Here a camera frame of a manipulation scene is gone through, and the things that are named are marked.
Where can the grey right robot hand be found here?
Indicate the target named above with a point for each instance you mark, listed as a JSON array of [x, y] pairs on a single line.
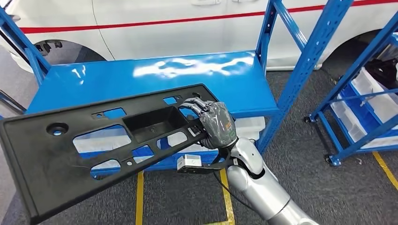
[[219, 124]]

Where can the black plastic panel part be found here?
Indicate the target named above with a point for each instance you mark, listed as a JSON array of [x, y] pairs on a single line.
[[31, 161]]

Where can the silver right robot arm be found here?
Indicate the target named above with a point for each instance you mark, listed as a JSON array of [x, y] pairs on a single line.
[[264, 189]]

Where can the blue metal shelf rack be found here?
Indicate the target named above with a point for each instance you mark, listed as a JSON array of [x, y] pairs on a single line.
[[342, 83], [108, 80]]

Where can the black part in bin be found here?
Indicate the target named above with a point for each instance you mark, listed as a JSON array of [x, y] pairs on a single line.
[[382, 73]]

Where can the white car with red stripe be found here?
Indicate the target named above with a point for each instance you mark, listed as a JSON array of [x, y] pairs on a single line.
[[171, 40]]

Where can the yellow floor tape square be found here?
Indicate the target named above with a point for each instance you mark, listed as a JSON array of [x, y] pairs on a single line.
[[140, 198], [385, 169]]

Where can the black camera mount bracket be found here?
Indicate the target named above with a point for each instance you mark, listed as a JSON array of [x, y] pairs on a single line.
[[214, 167]]

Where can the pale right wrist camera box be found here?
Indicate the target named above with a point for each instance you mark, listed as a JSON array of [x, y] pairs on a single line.
[[189, 161]]

